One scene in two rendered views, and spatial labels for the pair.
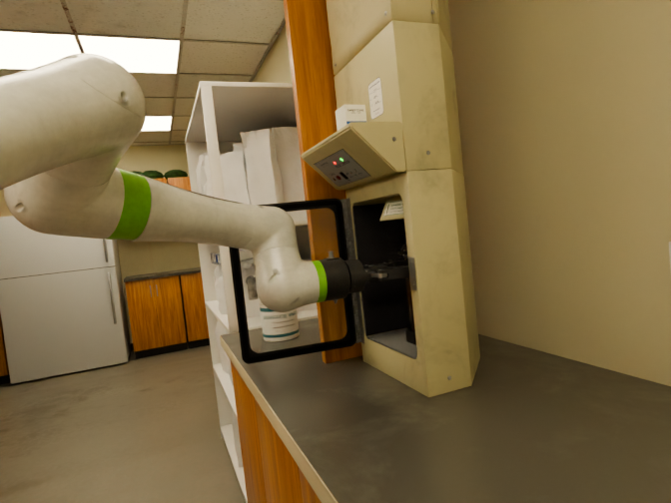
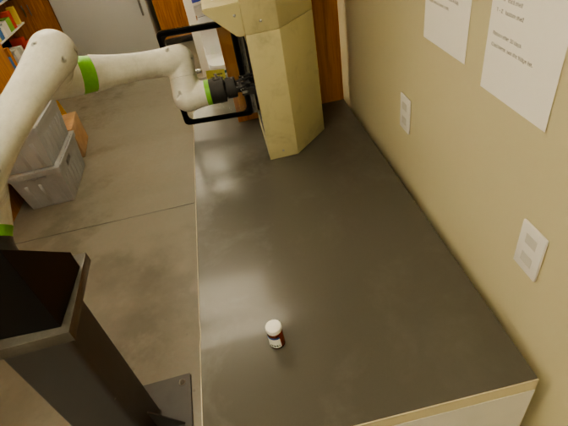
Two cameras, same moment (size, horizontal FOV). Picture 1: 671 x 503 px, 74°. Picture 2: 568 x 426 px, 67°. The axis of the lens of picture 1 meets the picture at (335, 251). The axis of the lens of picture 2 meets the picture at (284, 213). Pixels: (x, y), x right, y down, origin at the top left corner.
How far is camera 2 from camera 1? 0.92 m
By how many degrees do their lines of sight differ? 40
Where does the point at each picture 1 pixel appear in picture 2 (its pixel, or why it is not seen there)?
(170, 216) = (110, 79)
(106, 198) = (74, 83)
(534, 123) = not seen: outside the picture
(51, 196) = not seen: hidden behind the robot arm
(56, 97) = (37, 82)
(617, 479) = (302, 217)
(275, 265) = (179, 89)
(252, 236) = (162, 73)
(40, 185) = not seen: hidden behind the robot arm
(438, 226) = (271, 68)
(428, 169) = (261, 31)
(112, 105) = (59, 67)
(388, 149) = (231, 23)
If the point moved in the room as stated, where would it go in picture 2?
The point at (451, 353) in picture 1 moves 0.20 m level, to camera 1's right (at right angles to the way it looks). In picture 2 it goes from (284, 138) to (337, 136)
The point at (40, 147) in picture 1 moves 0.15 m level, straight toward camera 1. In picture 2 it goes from (40, 107) to (35, 131)
